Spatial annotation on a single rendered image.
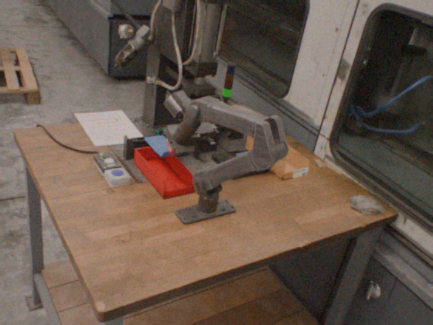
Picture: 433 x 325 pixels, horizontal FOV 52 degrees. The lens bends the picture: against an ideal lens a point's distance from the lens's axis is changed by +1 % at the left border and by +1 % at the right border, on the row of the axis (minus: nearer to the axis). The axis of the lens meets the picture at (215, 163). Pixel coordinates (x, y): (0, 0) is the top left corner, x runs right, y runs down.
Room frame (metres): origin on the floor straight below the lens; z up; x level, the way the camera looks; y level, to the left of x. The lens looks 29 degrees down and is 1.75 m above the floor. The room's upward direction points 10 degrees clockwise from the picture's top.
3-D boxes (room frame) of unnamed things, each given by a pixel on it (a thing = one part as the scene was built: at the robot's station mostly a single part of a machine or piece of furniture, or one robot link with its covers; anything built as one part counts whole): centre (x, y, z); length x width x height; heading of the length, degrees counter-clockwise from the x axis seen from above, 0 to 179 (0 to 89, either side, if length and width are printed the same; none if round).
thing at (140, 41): (1.75, 0.38, 1.25); 0.19 x 0.07 x 0.19; 127
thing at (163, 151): (1.37, 0.19, 1.02); 0.15 x 0.07 x 0.03; 37
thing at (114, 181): (1.27, 0.32, 0.90); 0.07 x 0.07 x 0.06; 37
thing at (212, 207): (1.18, 0.00, 0.94); 0.20 x 0.07 x 0.08; 127
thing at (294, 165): (1.61, -0.24, 0.93); 0.25 x 0.13 x 0.08; 37
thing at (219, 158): (1.53, -0.10, 0.91); 0.17 x 0.16 x 0.02; 127
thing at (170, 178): (1.35, 0.17, 0.93); 0.25 x 0.12 x 0.06; 37
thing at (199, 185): (1.19, 0.01, 1.00); 0.09 x 0.06 x 0.06; 147
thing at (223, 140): (1.68, 0.14, 0.88); 0.65 x 0.50 x 0.03; 127
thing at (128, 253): (1.45, 0.05, 0.45); 1.12 x 0.99 x 0.90; 127
